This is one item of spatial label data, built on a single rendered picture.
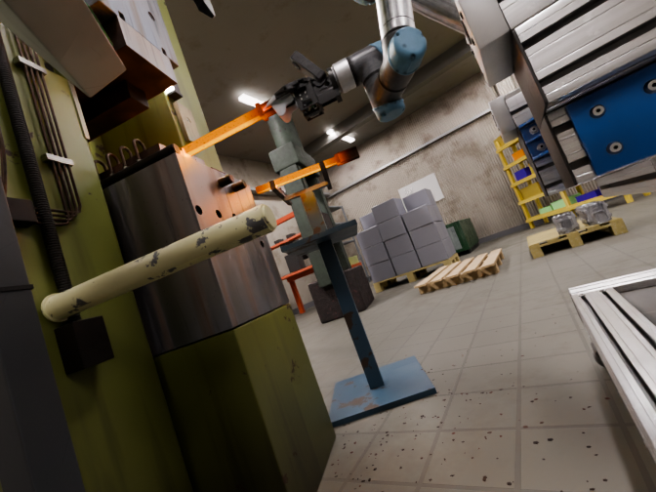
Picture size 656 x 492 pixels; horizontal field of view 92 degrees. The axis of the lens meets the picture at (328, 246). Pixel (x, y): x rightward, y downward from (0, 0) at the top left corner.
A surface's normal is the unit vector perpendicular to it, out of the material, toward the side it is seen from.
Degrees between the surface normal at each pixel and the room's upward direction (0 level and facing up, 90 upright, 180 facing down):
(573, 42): 90
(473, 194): 90
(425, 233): 90
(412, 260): 90
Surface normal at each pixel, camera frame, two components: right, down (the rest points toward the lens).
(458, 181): -0.52, 0.11
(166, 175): -0.22, -0.02
